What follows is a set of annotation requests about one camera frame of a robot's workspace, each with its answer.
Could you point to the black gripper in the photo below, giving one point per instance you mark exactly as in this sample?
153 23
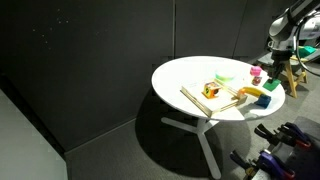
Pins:
280 64

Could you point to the green block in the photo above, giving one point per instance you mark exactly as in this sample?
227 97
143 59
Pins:
271 85

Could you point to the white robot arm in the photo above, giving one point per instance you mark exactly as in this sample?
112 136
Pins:
281 30

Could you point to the magenta block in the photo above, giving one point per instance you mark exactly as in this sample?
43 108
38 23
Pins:
256 71

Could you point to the blue block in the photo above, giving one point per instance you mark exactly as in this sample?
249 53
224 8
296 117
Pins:
263 101

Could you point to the green bowl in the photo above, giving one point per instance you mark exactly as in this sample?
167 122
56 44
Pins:
225 76

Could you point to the wooden stool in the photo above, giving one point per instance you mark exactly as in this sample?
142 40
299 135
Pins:
290 80

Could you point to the small orange piece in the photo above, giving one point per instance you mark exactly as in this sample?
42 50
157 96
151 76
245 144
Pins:
257 81

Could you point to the purple black spring clamp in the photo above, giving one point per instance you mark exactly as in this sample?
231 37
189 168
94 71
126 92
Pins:
293 131
273 163

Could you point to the colourful patterned cube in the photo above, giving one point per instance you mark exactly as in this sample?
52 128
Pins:
211 90

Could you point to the wooden tray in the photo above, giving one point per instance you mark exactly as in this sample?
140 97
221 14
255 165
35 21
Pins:
213 103

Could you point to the white table base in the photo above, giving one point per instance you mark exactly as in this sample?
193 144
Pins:
203 133

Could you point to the white cabinet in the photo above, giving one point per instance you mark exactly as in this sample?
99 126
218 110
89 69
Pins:
26 146

